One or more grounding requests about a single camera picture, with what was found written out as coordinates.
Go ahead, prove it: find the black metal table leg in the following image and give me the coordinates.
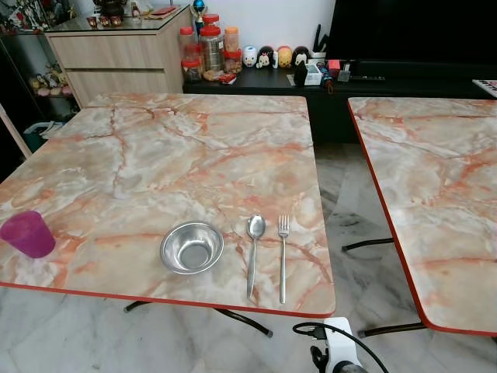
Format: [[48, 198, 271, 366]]
[[342, 237, 396, 253], [358, 320, 429, 339]]

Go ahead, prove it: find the steel fork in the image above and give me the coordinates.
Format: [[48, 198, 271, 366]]
[[277, 215, 290, 305]]

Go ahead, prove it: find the steel spoon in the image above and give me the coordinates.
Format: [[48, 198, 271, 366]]
[[246, 214, 267, 300]]

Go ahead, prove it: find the round steel bowl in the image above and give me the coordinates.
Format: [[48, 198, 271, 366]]
[[160, 221, 225, 275]]

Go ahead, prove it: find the black and white desk organiser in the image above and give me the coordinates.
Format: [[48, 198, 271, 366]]
[[294, 64, 324, 87]]

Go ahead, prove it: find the Mickey Mouse plush toy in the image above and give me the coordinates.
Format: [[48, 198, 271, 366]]
[[292, 47, 311, 69]]

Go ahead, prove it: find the yellow bear plush toy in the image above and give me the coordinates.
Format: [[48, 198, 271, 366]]
[[276, 46, 294, 69]]

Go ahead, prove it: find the Minnie Mouse plush toy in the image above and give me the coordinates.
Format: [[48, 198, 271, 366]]
[[256, 47, 276, 70]]

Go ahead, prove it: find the white plush toy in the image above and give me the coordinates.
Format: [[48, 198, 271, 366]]
[[242, 46, 259, 68]]

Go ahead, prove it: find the purple plastic cup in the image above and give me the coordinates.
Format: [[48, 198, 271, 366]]
[[0, 210, 57, 259]]

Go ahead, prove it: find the small red-lid jar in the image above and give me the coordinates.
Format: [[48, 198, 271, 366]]
[[182, 57, 204, 83]]

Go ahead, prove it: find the white keyboard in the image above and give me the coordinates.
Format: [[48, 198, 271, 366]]
[[472, 78, 497, 99]]

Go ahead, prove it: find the large red-lid snack jar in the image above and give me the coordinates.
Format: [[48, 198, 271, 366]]
[[199, 25, 226, 75]]

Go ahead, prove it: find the black flat television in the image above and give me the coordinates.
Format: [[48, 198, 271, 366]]
[[325, 0, 497, 66]]

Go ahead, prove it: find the light wooden drawer cabinet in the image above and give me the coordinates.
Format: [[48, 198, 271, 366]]
[[44, 6, 193, 108]]

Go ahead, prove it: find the blue and gold trophy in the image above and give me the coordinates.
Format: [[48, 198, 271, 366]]
[[193, 0, 208, 26]]

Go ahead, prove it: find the red packet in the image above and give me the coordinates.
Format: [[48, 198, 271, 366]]
[[148, 5, 181, 18]]

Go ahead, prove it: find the dark shelf with figurines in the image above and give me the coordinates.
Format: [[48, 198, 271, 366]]
[[0, 0, 81, 125]]

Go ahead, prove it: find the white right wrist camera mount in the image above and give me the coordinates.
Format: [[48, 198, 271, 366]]
[[322, 317, 367, 373]]

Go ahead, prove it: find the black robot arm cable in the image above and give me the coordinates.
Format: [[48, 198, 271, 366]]
[[293, 322, 389, 373]]

